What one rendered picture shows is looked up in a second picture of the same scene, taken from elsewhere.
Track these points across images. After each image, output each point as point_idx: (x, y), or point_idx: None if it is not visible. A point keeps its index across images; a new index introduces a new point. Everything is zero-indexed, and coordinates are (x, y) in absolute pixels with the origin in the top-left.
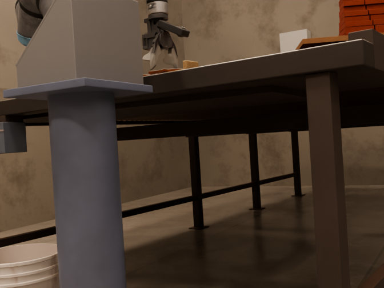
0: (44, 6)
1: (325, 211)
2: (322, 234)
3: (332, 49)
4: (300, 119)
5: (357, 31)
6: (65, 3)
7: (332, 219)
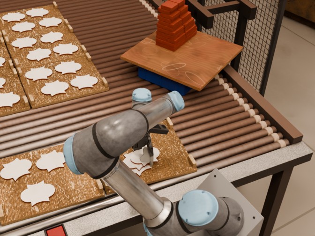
0: (227, 231)
1: (275, 210)
2: (271, 217)
3: (301, 158)
4: None
5: (178, 36)
6: (257, 230)
7: (277, 210)
